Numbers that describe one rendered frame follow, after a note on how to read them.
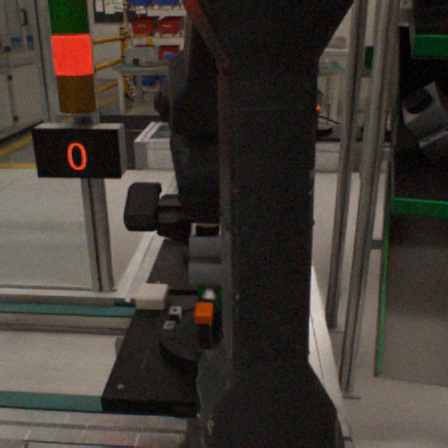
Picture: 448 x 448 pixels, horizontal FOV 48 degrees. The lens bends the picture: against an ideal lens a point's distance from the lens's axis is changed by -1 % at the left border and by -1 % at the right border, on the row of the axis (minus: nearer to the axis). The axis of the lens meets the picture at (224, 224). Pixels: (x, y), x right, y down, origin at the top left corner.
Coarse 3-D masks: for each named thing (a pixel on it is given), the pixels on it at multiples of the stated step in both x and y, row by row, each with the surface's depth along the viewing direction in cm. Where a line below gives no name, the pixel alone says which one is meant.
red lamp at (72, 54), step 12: (60, 36) 64; (72, 36) 64; (84, 36) 65; (60, 48) 65; (72, 48) 65; (84, 48) 66; (60, 60) 66; (72, 60) 65; (84, 60) 66; (60, 72) 66; (72, 72) 66; (84, 72) 67
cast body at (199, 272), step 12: (192, 228) 64; (204, 228) 62; (216, 228) 62; (192, 240) 62; (204, 240) 62; (216, 240) 62; (192, 252) 63; (204, 252) 62; (216, 252) 62; (192, 264) 62; (204, 264) 62; (216, 264) 62; (192, 276) 62; (204, 276) 62; (216, 276) 62
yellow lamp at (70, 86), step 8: (56, 80) 68; (64, 80) 66; (72, 80) 66; (80, 80) 67; (88, 80) 68; (64, 88) 67; (72, 88) 67; (80, 88) 67; (88, 88) 68; (64, 96) 67; (72, 96) 67; (80, 96) 67; (88, 96) 68; (64, 104) 68; (72, 104) 68; (80, 104) 68; (88, 104) 68; (64, 112) 68; (72, 112) 68; (80, 112) 68; (88, 112) 69
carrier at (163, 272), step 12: (168, 240) 100; (168, 252) 95; (180, 252) 95; (156, 264) 91; (168, 264) 91; (180, 264) 91; (156, 276) 87; (168, 276) 87; (180, 276) 87; (180, 288) 83; (192, 288) 83; (216, 288) 83
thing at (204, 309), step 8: (200, 304) 59; (208, 304) 59; (200, 312) 58; (208, 312) 58; (200, 320) 59; (208, 320) 59; (200, 328) 60; (208, 328) 60; (200, 336) 61; (208, 336) 61; (200, 344) 63; (208, 344) 63
